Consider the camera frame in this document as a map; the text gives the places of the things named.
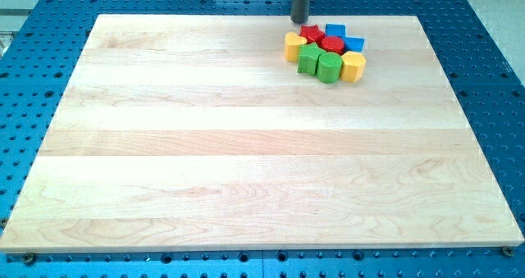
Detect yellow heart block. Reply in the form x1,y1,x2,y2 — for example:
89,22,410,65
284,32,308,62

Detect red star block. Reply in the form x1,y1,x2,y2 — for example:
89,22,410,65
299,25,326,46

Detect right brass board screw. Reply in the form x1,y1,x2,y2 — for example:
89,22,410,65
501,247,514,257

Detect yellow hexagon block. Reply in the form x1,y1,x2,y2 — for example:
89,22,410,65
340,51,367,83

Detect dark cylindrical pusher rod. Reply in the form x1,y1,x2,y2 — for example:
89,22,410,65
290,0,310,24

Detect green cylinder block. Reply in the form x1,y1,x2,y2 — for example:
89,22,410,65
317,52,343,84

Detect light wooden board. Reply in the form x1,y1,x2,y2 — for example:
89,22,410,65
1,14,523,253

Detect blue perforated table plate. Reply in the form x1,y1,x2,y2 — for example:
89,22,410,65
1,0,524,277

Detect brass board screw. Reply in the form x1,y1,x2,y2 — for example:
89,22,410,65
501,247,514,257
22,253,36,265

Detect blue cube block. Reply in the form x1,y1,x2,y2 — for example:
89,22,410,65
325,23,346,38

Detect blue flat block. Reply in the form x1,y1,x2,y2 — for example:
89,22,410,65
342,37,365,52

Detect left brass board screw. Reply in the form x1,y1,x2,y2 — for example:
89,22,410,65
22,253,36,265

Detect red cylinder block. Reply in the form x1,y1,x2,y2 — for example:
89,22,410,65
320,36,345,55

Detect green star block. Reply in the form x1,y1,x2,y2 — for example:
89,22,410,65
297,43,325,76

